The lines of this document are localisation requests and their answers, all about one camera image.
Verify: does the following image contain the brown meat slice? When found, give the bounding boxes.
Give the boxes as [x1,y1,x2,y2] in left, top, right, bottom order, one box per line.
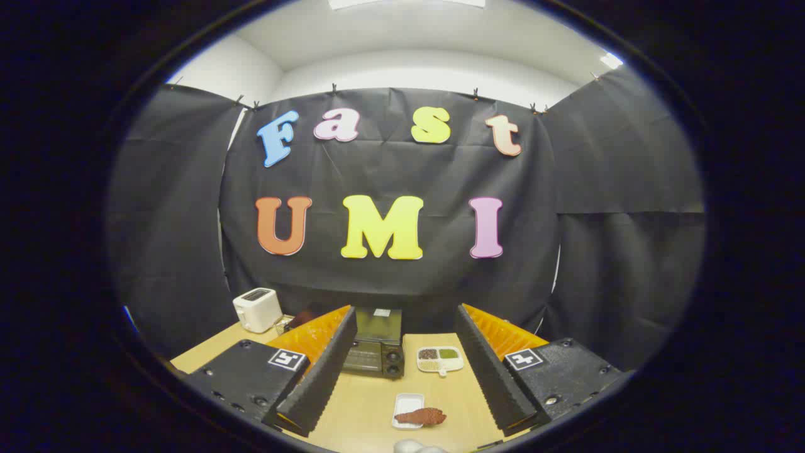
[394,408,447,427]

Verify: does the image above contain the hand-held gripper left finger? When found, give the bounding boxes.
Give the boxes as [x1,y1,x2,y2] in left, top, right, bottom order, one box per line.
[187,305,358,438]

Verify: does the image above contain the white divided dish with grains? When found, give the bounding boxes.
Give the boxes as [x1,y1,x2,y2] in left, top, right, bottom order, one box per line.
[416,346,465,377]

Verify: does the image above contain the black toaster oven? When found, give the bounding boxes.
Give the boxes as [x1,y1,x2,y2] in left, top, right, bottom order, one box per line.
[341,307,405,378]

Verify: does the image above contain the white pop-up toaster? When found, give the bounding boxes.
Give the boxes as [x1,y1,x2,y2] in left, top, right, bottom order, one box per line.
[233,288,284,333]

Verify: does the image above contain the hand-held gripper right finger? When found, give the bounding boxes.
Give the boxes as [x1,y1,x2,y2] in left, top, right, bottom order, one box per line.
[454,304,623,437]

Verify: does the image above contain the small white rectangular dish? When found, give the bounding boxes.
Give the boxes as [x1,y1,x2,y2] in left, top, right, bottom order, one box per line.
[392,393,425,430]

